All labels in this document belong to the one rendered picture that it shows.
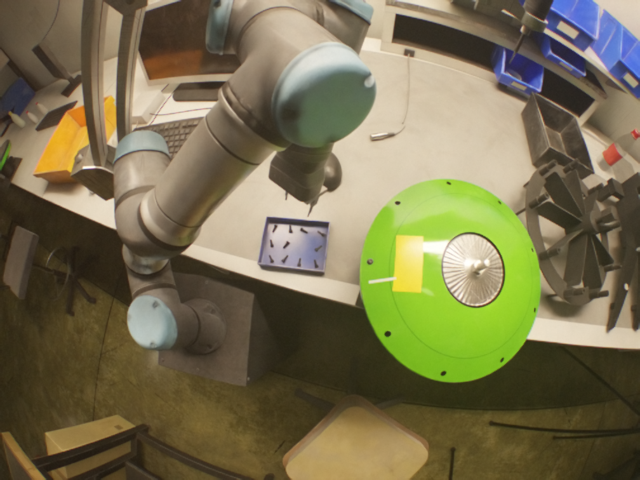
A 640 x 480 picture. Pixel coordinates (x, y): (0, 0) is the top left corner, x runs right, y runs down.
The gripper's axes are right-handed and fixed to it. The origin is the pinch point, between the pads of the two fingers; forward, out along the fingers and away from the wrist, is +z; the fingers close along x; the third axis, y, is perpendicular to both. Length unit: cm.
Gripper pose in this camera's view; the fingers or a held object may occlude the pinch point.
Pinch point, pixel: (296, 207)
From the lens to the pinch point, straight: 44.6
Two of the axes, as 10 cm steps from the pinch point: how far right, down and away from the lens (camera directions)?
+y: -5.9, 5.1, -6.2
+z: -2.5, 6.2, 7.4
